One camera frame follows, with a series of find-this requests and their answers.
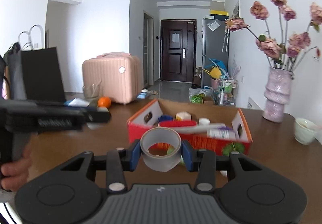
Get grey duct tape roll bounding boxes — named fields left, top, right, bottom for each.
left=140, top=127, right=182, bottom=172

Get green spray bottle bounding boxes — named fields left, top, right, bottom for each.
left=166, top=146, right=185, bottom=168

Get purple ridged cap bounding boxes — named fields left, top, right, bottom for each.
left=215, top=126, right=233, bottom=131

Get white wipes pack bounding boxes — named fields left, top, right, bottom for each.
left=207, top=129, right=237, bottom=141

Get person's left hand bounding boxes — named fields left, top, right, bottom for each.
left=1, top=144, right=32, bottom=192

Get white wide bottle cap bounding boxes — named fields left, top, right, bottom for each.
left=220, top=171, right=227, bottom=177

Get white plastic flat tool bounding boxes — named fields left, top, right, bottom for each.
left=171, top=123, right=226, bottom=134

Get red cardboard box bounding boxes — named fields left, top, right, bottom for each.
left=127, top=99, right=253, bottom=155

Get white plastic jar lid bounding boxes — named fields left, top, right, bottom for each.
left=198, top=118, right=210, bottom=125

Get black paper bag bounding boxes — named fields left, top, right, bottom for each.
left=21, top=47, right=66, bottom=102

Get red round lid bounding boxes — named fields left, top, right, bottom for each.
left=158, top=120, right=197, bottom=128

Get blue ridged cap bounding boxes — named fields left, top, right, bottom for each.
left=158, top=115, right=173, bottom=123

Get blue tissue pack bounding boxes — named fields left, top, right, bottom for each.
left=64, top=98, right=90, bottom=107

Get orange fruit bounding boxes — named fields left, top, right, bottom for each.
left=97, top=96, right=112, bottom=108

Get brown cardboard carton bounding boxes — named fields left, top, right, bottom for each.
left=202, top=96, right=214, bottom=105

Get clear glass cup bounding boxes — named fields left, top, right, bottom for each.
left=82, top=81, right=101, bottom=106

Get pink suitcase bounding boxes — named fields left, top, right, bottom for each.
left=82, top=52, right=143, bottom=104

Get yellow watering can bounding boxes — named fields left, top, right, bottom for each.
left=203, top=67, right=222, bottom=79

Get purple textured vase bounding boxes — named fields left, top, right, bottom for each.
left=262, top=68, right=293, bottom=123

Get pale green ceramic bowl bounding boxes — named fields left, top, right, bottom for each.
left=294, top=118, right=320, bottom=145

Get dark brown entrance door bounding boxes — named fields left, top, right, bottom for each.
left=160, top=20, right=196, bottom=83

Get grey refrigerator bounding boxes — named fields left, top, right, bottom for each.
left=201, top=17, right=230, bottom=89

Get dried pink flowers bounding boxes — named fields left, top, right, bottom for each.
left=225, top=0, right=321, bottom=73

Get wire storage rack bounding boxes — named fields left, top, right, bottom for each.
left=211, top=77, right=238, bottom=106

